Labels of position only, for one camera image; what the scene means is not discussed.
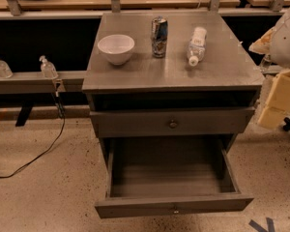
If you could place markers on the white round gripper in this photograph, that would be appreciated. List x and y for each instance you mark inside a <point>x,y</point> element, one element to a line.
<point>287,43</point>

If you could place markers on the open grey lower drawer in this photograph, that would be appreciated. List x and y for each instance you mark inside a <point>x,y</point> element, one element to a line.
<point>169,175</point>

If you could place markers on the small water bottle on ledge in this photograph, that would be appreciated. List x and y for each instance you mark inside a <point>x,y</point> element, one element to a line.
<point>265,63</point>

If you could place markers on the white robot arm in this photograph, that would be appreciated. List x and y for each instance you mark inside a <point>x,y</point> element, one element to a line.
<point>277,103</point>

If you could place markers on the clear plastic water bottle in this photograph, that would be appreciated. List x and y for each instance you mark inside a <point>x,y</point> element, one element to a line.
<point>197,46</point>

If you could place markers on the grey wooden drawer cabinet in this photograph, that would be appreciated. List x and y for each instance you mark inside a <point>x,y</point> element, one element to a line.
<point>226,77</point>

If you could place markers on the grey metal ledge rail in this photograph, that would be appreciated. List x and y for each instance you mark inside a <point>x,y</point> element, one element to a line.
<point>35,83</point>

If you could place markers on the closed grey upper drawer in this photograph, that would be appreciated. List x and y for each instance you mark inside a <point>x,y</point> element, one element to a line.
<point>163,122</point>

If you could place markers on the white ceramic bowl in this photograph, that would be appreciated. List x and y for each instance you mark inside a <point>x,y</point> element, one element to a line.
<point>116,49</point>

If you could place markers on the clear pump bottle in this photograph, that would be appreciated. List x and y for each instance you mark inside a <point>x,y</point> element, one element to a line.
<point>5,71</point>
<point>47,68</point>

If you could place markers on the blue silver drink can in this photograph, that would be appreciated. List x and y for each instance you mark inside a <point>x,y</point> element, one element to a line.
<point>159,36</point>

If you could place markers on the clear pump bottle far left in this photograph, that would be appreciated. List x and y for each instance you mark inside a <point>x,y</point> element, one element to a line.
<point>5,71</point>

